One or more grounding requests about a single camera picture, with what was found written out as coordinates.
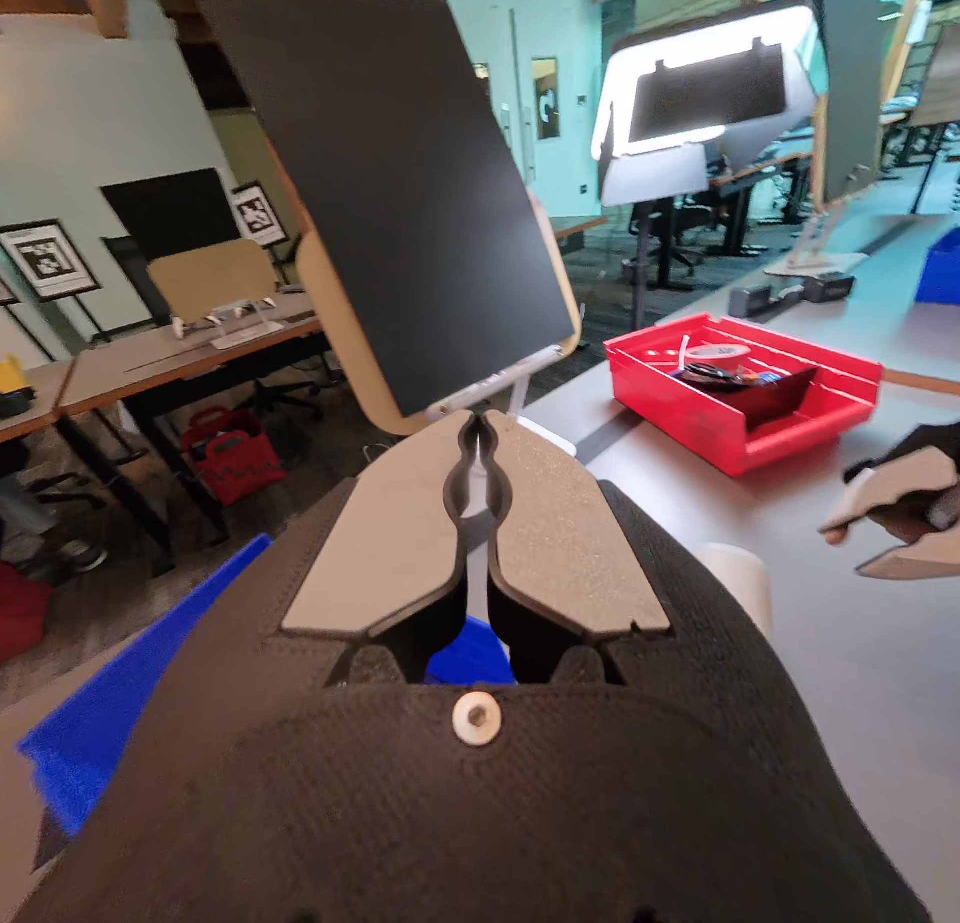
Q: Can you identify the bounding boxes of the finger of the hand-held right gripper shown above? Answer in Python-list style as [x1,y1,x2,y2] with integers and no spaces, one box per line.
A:
[819,446,960,543]
[855,534,960,584]

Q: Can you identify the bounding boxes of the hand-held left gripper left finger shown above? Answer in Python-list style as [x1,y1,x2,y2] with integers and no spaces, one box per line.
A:
[281,410,481,686]

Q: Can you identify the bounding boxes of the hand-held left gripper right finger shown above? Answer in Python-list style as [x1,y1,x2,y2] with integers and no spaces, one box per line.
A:
[483,410,673,686]

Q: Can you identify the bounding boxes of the white water bottle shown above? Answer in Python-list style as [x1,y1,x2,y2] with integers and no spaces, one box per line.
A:
[691,542,775,643]

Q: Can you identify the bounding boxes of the red divided plastic bin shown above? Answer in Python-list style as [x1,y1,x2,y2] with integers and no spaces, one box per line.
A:
[603,311,885,479]

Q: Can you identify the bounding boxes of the black bin divider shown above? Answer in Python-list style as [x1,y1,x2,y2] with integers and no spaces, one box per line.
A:
[738,368,819,422]

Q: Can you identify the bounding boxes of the black office chair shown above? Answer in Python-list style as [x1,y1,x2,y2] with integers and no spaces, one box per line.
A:
[238,377,325,423]

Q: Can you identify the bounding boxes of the blue plastic bin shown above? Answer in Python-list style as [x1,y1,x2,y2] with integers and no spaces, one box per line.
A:
[16,533,519,840]
[913,225,960,306]

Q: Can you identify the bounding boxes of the wooden board stand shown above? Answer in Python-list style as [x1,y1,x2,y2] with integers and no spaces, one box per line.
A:
[763,203,871,281]

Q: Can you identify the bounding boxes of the grey dumbbell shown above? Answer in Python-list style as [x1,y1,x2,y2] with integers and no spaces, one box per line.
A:
[729,272,858,321]

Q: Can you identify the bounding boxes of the small white board stand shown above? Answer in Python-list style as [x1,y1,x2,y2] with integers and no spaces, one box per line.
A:
[171,299,288,351]

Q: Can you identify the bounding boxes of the black light stand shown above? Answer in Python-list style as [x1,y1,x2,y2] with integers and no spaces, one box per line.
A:
[626,201,657,333]

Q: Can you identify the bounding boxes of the wooden top desk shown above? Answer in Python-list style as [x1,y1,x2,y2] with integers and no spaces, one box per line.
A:
[58,293,335,564]

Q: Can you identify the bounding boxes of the small wooden board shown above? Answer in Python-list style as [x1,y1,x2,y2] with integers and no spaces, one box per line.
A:
[145,237,280,326]

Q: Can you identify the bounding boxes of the black faced wooden board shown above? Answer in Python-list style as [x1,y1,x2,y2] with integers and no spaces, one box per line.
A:
[798,0,885,206]
[196,0,585,437]

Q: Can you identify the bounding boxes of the framed marker poster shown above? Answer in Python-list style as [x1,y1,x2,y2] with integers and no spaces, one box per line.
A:
[0,219,103,303]
[229,180,291,251]

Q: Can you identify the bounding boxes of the red fabric bag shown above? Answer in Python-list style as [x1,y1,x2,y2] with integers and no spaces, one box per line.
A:
[0,561,55,663]

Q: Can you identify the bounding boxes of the black rectangular panel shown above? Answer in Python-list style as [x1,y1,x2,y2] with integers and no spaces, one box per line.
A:
[99,167,243,266]

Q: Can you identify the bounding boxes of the softbox light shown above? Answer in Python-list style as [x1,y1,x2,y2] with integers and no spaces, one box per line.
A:
[591,4,825,208]

